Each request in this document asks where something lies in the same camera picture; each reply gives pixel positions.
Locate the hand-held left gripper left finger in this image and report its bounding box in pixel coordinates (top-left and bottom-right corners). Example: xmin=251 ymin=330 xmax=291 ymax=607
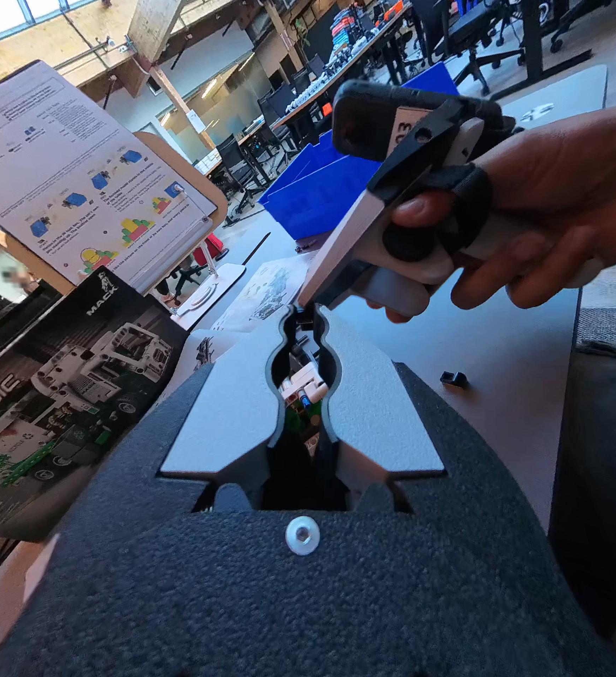
xmin=160 ymin=305 xmax=299 ymax=511

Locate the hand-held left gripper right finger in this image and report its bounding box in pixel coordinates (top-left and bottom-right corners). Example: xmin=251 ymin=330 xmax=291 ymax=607
xmin=310 ymin=305 xmax=445 ymax=508

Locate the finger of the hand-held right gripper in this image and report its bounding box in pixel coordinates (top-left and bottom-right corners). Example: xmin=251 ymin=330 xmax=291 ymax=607
xmin=297 ymin=191 xmax=393 ymax=313

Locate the partly built lego truck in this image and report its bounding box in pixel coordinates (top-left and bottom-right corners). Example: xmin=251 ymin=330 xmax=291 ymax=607
xmin=278 ymin=304 xmax=331 ymax=462

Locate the dark printed lego box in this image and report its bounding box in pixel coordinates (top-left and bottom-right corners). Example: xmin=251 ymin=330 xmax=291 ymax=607
xmin=0 ymin=266 xmax=191 ymax=544

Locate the person's right hand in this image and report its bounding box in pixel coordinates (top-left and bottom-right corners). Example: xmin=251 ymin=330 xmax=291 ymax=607
xmin=366 ymin=99 xmax=616 ymax=324

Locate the blue plastic bin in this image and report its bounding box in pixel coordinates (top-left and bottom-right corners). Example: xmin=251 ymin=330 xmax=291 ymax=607
xmin=257 ymin=61 xmax=460 ymax=242

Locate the row of devices on desk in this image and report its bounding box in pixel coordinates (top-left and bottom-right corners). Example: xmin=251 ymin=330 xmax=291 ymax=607
xmin=286 ymin=50 xmax=372 ymax=114

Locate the open instruction booklet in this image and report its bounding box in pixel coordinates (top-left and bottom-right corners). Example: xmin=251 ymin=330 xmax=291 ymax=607
xmin=170 ymin=252 xmax=320 ymax=404

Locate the wooden top desk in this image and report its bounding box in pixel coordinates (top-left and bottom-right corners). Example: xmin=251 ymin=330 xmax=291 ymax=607
xmin=272 ymin=0 xmax=420 ymax=130

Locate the colourful stack of boxes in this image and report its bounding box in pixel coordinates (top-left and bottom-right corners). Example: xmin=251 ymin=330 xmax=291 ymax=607
xmin=328 ymin=4 xmax=375 ymax=51

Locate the black office chair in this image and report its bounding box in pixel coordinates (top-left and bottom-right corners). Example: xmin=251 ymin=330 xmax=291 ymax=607
xmin=548 ymin=0 xmax=616 ymax=55
xmin=214 ymin=134 xmax=270 ymax=213
xmin=429 ymin=0 xmax=526 ymax=97

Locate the red object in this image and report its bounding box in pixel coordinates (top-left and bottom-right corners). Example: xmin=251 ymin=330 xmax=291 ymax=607
xmin=191 ymin=232 xmax=225 ymax=272

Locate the white stand with wooden board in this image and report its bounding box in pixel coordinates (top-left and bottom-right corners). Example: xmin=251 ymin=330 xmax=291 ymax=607
xmin=0 ymin=59 xmax=248 ymax=333

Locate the black standing desk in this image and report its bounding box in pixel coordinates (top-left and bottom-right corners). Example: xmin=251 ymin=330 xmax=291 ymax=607
xmin=490 ymin=0 xmax=595 ymax=102

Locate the printed instruction sheet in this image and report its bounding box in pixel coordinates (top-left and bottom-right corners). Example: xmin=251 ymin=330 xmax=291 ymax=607
xmin=0 ymin=59 xmax=219 ymax=291

